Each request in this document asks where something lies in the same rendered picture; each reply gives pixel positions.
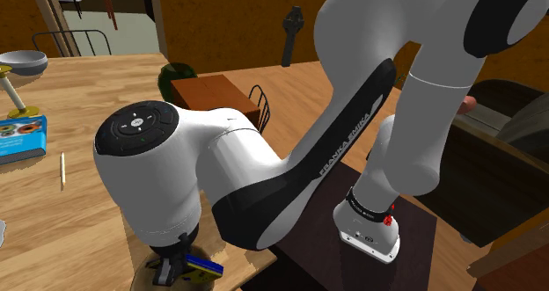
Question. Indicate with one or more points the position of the white thing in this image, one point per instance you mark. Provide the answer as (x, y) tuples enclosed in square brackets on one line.
[(1, 232)]

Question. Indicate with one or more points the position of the pink rounded thing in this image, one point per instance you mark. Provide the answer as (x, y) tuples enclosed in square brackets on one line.
[(467, 105)]

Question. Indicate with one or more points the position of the wooden table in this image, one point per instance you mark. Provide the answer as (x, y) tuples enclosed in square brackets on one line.
[(81, 226)]

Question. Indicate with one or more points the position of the pale wooden pencil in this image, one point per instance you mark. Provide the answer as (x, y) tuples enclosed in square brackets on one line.
[(62, 170)]

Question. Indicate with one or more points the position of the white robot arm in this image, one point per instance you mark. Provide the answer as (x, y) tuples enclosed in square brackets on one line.
[(171, 183)]

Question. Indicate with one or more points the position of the white candlestick with yellow base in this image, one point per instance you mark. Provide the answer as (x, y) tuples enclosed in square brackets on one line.
[(13, 96)]

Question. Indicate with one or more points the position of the dark green vase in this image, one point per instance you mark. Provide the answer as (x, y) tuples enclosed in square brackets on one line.
[(171, 73)]

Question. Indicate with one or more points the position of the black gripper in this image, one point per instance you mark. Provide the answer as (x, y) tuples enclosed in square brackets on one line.
[(176, 245)]

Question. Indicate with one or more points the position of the grey bowl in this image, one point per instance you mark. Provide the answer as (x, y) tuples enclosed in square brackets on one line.
[(23, 62)]

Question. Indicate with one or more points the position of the blue and yellow flat block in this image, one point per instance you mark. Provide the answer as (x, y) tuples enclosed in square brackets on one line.
[(206, 266)]

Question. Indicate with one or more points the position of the dark robot stand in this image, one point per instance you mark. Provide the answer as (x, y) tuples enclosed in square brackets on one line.
[(317, 256)]

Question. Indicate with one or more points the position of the blue book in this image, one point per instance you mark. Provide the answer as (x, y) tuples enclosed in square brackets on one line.
[(19, 142)]

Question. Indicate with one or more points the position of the black upright figure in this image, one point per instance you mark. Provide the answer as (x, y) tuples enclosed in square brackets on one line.
[(292, 28)]

